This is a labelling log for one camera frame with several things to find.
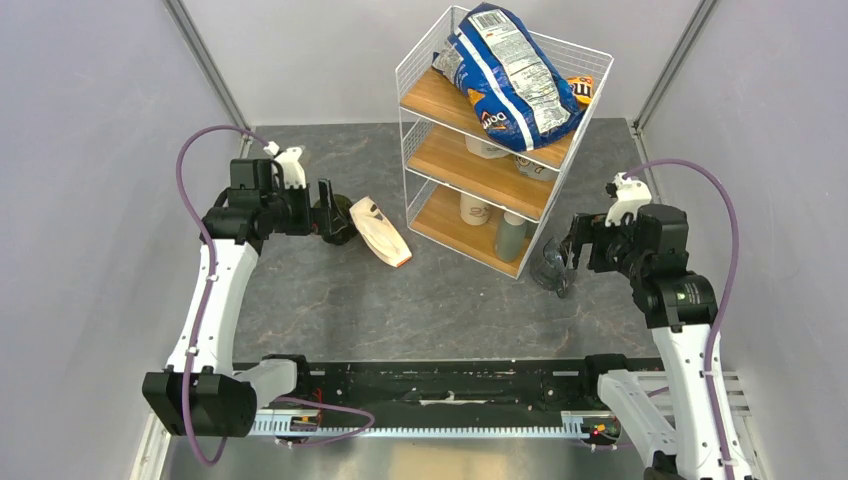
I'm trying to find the white paper cup bottom shelf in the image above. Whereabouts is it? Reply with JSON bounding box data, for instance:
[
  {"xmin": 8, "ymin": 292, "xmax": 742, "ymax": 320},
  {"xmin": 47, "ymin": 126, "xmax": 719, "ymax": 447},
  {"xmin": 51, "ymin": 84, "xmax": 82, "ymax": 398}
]
[{"xmin": 459, "ymin": 192, "xmax": 491, "ymax": 226}]

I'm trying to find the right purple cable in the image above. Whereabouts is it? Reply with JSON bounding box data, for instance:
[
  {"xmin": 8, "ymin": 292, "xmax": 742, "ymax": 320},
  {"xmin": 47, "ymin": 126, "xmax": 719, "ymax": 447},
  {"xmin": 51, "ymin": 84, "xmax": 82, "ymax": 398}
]
[{"xmin": 582, "ymin": 158, "xmax": 741, "ymax": 480}]

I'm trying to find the white cup middle shelf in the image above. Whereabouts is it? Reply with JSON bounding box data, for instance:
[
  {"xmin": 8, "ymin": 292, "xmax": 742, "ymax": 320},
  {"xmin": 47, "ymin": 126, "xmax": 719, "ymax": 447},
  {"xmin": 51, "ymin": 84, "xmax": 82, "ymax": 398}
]
[{"xmin": 464, "ymin": 136, "xmax": 510, "ymax": 159}]

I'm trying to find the printed paper cup middle shelf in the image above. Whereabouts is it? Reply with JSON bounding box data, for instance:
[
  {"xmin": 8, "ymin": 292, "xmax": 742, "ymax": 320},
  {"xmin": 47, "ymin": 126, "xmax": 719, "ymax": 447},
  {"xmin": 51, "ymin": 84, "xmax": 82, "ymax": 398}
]
[{"xmin": 514, "ymin": 155, "xmax": 559, "ymax": 182}]

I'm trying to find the orange M&M candy bag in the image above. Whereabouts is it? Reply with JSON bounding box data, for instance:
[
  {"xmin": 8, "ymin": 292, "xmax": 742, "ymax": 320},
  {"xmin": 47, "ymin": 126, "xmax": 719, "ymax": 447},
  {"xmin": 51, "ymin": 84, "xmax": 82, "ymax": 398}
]
[{"xmin": 566, "ymin": 76, "xmax": 595, "ymax": 109}]

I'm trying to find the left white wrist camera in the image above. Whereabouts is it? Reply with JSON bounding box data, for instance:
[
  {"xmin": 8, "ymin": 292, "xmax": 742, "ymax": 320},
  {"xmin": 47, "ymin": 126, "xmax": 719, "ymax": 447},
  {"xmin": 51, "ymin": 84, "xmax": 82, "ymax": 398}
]
[{"xmin": 263, "ymin": 141, "xmax": 307, "ymax": 189}]

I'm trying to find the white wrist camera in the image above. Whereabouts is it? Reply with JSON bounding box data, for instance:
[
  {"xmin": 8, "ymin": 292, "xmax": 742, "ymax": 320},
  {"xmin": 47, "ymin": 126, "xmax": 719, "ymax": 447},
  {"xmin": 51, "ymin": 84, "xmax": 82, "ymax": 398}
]
[
  {"xmin": 604, "ymin": 172, "xmax": 653, "ymax": 227},
  {"xmin": 263, "ymin": 141, "xmax": 307, "ymax": 189}
]

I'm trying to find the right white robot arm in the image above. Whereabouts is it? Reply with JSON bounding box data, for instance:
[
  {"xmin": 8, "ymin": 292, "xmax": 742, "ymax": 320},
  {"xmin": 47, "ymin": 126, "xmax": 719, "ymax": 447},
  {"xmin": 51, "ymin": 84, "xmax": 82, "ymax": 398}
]
[{"xmin": 559, "ymin": 204, "xmax": 755, "ymax": 479}]

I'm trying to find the green translucent bottle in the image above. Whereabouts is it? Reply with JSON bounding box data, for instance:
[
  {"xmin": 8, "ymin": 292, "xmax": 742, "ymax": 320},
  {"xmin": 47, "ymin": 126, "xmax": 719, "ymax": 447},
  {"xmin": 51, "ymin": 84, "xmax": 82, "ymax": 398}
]
[{"xmin": 494, "ymin": 211, "xmax": 527, "ymax": 263}]

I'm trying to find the aluminium frame rail left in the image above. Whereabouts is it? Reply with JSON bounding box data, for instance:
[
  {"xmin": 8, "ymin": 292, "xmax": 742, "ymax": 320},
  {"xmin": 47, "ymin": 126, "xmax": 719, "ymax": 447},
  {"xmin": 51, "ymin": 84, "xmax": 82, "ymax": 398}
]
[{"xmin": 162, "ymin": 0, "xmax": 251, "ymax": 129}]

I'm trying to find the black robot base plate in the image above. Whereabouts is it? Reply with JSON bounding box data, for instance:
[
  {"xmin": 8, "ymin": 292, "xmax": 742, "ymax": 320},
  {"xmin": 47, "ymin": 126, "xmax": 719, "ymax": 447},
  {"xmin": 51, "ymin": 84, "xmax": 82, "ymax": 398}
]
[{"xmin": 231, "ymin": 354, "xmax": 664, "ymax": 432}]

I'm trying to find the white wire wooden shelf rack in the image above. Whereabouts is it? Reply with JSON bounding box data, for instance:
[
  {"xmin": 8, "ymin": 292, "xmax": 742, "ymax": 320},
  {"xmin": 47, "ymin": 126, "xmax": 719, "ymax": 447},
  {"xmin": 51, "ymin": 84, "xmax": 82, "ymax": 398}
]
[{"xmin": 395, "ymin": 5, "xmax": 614, "ymax": 278}]

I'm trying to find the dark green coffee dripper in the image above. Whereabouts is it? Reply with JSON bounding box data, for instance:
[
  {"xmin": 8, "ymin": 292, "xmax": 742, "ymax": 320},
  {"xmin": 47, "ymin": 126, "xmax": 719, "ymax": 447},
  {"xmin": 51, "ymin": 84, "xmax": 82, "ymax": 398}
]
[{"xmin": 312, "ymin": 194, "xmax": 358, "ymax": 246}]

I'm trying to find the coffee filter pack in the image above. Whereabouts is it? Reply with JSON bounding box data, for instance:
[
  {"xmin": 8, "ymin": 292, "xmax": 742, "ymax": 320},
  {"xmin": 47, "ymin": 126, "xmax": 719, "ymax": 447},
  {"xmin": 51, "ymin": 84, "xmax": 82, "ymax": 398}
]
[{"xmin": 350, "ymin": 196, "xmax": 412, "ymax": 268}]

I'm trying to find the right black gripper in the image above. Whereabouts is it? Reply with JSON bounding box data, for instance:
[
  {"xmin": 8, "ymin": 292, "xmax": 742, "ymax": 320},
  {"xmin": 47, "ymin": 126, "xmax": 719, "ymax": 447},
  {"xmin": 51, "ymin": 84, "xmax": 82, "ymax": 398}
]
[{"xmin": 556, "ymin": 209, "xmax": 650, "ymax": 281}]

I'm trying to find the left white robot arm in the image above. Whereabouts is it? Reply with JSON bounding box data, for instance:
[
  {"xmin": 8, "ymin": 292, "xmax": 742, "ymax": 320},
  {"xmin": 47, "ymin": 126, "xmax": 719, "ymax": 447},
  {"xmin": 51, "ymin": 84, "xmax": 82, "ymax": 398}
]
[{"xmin": 142, "ymin": 159, "xmax": 340, "ymax": 438}]

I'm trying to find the aluminium frame rail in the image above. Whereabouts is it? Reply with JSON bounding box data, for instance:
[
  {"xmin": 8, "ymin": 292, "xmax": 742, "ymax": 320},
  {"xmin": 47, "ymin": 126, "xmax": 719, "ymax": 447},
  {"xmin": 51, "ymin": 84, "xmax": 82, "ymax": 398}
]
[
  {"xmin": 162, "ymin": 0, "xmax": 251, "ymax": 129},
  {"xmin": 632, "ymin": 0, "xmax": 719, "ymax": 134}
]

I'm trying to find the aluminium frame rail right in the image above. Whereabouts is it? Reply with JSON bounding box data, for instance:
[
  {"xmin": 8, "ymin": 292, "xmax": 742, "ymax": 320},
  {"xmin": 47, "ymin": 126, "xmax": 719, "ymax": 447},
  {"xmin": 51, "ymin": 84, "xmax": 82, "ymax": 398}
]
[{"xmin": 632, "ymin": 0, "xmax": 719, "ymax": 134}]

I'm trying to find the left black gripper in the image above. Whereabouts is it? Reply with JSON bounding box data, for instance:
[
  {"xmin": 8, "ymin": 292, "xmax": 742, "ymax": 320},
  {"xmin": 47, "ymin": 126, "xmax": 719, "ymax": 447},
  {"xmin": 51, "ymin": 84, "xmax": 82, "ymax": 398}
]
[{"xmin": 261, "ymin": 178, "xmax": 346, "ymax": 237}]

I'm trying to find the purple cable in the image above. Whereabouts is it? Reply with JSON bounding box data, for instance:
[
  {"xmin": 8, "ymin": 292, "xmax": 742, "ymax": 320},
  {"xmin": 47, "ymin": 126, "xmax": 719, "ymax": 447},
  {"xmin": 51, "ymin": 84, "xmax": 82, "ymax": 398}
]
[
  {"xmin": 175, "ymin": 125, "xmax": 376, "ymax": 467},
  {"xmin": 582, "ymin": 158, "xmax": 741, "ymax": 480}
]

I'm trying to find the blue Doritos chip bag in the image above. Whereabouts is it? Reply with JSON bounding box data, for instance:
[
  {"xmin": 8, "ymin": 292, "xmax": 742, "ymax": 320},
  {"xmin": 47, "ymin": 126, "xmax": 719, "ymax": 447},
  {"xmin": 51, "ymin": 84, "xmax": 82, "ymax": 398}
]
[{"xmin": 431, "ymin": 3, "xmax": 584, "ymax": 152}]

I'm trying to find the white slotted cable duct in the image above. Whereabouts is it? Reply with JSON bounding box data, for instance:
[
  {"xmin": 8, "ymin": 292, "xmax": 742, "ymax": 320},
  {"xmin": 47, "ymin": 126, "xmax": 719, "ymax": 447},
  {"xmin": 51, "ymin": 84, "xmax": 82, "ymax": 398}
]
[{"xmin": 248, "ymin": 410, "xmax": 601, "ymax": 441}]

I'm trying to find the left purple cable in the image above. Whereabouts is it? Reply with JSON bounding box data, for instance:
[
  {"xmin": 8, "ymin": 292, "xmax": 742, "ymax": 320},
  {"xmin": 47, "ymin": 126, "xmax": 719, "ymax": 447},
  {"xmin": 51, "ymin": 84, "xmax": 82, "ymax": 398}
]
[{"xmin": 175, "ymin": 125, "xmax": 376, "ymax": 467}]

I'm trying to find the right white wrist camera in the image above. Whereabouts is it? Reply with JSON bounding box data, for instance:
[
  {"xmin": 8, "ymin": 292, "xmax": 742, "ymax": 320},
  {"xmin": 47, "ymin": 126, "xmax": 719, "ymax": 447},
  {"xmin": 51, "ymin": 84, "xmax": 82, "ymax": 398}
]
[{"xmin": 604, "ymin": 172, "xmax": 653, "ymax": 227}]

